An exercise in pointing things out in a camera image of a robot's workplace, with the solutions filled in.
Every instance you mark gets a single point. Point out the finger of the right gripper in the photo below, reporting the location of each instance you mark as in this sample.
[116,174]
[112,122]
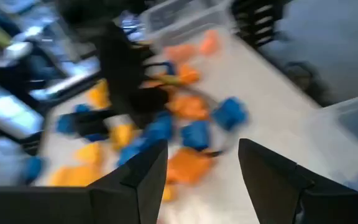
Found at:
[95,124]

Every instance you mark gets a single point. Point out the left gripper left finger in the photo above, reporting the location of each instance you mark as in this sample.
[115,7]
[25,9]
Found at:
[120,202]

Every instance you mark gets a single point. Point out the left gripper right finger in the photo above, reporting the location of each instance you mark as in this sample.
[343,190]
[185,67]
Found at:
[278,193]

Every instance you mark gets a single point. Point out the orange plastic building block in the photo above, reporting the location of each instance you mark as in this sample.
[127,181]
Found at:
[188,74]
[188,107]
[190,166]
[180,53]
[209,43]

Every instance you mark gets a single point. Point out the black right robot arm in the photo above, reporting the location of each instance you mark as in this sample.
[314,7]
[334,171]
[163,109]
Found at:
[120,62]

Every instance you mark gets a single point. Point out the clear plastic bin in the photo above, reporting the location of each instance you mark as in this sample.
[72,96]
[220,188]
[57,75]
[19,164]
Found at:
[182,18]
[353,130]

